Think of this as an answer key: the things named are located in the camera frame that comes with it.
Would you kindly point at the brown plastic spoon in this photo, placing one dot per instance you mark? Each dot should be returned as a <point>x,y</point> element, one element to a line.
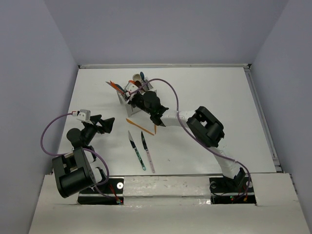
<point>138,83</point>

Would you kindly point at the beige plastic spoon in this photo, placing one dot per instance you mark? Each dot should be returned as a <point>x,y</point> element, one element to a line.
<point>137,77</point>

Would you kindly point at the white front board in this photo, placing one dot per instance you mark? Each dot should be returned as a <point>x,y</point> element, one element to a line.
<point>174,205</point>

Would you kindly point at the blue plastic spoon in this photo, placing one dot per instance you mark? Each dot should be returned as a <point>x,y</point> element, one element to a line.
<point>142,76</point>

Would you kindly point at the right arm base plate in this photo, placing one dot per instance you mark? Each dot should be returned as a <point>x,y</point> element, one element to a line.
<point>225,193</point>

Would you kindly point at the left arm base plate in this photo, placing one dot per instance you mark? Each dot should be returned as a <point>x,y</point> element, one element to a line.
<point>110,193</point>

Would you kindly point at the yellow-orange plastic knife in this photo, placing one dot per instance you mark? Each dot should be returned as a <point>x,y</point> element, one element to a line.
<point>113,85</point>

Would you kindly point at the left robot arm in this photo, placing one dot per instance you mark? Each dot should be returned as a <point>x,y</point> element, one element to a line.
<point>73,171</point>

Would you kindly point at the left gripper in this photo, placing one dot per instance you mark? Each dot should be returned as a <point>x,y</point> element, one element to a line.
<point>106,124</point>

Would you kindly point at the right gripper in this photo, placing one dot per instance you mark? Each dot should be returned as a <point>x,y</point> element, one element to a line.
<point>132,100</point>

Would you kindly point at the white slotted utensil caddy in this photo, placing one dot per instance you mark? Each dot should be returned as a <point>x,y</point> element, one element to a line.
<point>130,110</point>

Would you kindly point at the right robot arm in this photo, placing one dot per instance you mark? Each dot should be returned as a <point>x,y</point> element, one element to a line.
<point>202,126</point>

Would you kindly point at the steel knife green handle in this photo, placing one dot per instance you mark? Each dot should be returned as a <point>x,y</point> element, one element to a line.
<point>136,151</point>

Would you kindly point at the steel knife pink handle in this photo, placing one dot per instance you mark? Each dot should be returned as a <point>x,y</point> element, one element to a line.
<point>147,152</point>

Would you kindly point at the yellow plastic knife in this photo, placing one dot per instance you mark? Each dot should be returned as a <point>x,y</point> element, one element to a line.
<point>140,127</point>

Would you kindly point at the dark blue plastic knife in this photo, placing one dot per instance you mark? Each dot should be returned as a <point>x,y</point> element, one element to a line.
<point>119,87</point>

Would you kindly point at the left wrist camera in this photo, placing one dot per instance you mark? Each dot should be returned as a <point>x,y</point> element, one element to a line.
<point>83,115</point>

